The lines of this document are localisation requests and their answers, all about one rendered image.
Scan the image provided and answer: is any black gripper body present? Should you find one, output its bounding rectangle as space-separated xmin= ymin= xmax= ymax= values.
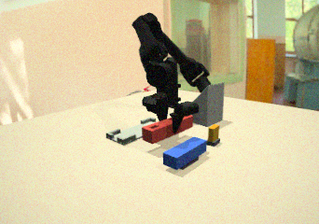
xmin=142 ymin=81 xmax=199 ymax=117

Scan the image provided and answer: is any yellow block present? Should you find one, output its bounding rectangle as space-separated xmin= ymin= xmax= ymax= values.
xmin=208 ymin=124 xmax=219 ymax=142

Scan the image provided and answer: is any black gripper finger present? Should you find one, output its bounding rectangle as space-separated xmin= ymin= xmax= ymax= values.
xmin=169 ymin=113 xmax=184 ymax=133
xmin=156 ymin=107 xmax=169 ymax=121

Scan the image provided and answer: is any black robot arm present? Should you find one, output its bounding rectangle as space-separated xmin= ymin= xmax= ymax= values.
xmin=132 ymin=12 xmax=212 ymax=114

